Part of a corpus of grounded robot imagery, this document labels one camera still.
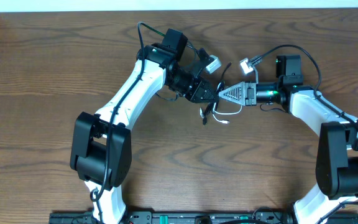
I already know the black usb cable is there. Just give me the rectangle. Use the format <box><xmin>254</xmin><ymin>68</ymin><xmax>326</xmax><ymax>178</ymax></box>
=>
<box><xmin>202</xmin><ymin>62</ymin><xmax>232</xmax><ymax>126</ymax></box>

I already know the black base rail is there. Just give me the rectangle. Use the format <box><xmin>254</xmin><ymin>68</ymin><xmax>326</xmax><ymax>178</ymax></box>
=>
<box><xmin>48</xmin><ymin>208</ymin><xmax>358</xmax><ymax>224</ymax></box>

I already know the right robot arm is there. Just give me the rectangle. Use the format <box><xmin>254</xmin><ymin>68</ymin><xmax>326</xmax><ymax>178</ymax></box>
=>
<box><xmin>219</xmin><ymin>55</ymin><xmax>358</xmax><ymax>223</ymax></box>

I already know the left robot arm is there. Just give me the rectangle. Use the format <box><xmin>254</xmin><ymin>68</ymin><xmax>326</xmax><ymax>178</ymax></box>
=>
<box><xmin>70</xmin><ymin>29</ymin><xmax>221</xmax><ymax>223</ymax></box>

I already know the white usb cable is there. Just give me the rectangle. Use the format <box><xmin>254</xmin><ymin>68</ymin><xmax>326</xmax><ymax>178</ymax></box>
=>
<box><xmin>199</xmin><ymin>104</ymin><xmax>243</xmax><ymax>124</ymax></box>

